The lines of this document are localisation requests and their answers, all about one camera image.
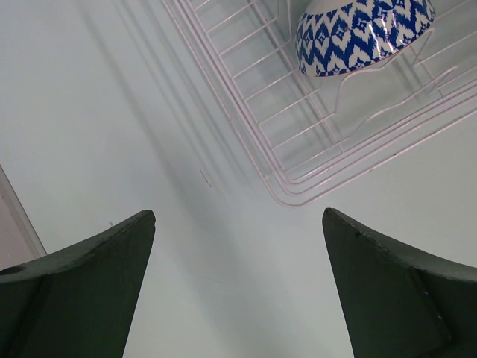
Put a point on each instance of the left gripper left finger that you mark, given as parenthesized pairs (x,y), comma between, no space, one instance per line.
(78,301)

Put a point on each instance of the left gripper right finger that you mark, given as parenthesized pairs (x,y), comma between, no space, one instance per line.
(397,300)

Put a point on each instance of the clear plastic dish rack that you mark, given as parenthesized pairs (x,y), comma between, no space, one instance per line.
(308,137)

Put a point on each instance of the orange blue patterned bowl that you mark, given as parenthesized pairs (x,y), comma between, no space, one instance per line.
(338,37)

